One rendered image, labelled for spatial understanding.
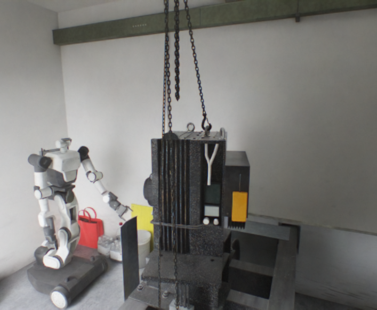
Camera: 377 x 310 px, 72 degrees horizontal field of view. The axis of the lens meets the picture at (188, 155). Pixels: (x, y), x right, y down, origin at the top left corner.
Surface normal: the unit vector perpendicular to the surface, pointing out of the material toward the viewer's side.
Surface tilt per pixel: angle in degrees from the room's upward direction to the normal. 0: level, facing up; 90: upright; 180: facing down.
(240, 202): 90
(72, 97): 90
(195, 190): 90
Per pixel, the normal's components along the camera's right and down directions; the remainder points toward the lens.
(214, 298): -0.39, 0.18
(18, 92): 0.92, 0.07
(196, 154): -0.16, 0.18
